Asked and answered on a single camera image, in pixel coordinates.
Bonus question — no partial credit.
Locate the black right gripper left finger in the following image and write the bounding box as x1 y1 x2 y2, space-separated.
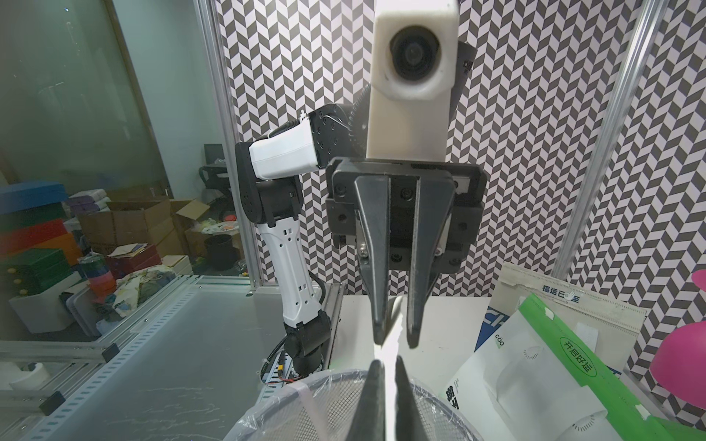
346 359 385 441

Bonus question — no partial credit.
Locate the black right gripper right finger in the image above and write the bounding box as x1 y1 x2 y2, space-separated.
395 356 428 441

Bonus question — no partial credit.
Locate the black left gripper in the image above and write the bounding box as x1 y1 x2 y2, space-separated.
325 157 487 349

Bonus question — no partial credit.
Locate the white paper receipt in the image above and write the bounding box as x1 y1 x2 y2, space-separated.
376 296 406 440

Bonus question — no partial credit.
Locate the green white takeout bag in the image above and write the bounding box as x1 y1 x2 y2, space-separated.
441 294 705 440

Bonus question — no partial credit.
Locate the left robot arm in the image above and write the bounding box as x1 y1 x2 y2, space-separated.
235 88 488 377

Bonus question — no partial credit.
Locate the trash bin with plastic liner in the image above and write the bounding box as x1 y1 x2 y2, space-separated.
225 369 482 440

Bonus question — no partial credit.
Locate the blue paper bag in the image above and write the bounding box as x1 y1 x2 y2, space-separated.
476 262 648 376

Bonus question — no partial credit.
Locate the pink plastic wine glass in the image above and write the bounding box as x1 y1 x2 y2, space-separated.
648 268 706 412

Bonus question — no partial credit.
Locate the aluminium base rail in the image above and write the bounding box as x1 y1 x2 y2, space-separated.
258 283 347 396

